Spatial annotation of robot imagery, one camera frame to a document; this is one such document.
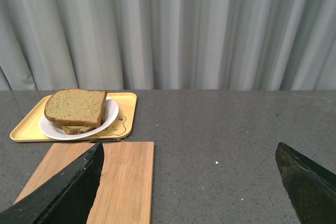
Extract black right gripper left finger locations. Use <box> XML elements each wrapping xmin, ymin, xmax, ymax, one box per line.
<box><xmin>1</xmin><ymin>143</ymin><xmax>104</xmax><ymax>223</ymax></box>

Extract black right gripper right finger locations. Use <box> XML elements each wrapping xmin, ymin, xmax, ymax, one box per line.
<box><xmin>275</xmin><ymin>142</ymin><xmax>335</xmax><ymax>223</ymax></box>

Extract bamboo cutting board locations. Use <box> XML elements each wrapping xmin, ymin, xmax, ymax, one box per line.
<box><xmin>17</xmin><ymin>142</ymin><xmax>154</xmax><ymax>224</ymax></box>

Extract yellow bear tray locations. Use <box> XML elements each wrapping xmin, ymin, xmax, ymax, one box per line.
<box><xmin>10</xmin><ymin>92</ymin><xmax>137</xmax><ymax>143</ymax></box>

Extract bread slice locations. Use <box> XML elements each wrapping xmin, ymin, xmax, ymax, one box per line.
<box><xmin>60</xmin><ymin>123</ymin><xmax>96</xmax><ymax>135</ymax></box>
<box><xmin>44</xmin><ymin>88</ymin><xmax>107</xmax><ymax>128</ymax></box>

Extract metal cutting board handle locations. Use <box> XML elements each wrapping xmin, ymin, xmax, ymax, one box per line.
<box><xmin>88</xmin><ymin>138</ymin><xmax>123</xmax><ymax>144</ymax></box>

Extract grey curtain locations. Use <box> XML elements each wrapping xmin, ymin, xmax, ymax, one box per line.
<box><xmin>1</xmin><ymin>0</ymin><xmax>335</xmax><ymax>91</ymax></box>

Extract white round plate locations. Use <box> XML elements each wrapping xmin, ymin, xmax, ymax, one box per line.
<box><xmin>39</xmin><ymin>98</ymin><xmax>119</xmax><ymax>141</ymax></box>

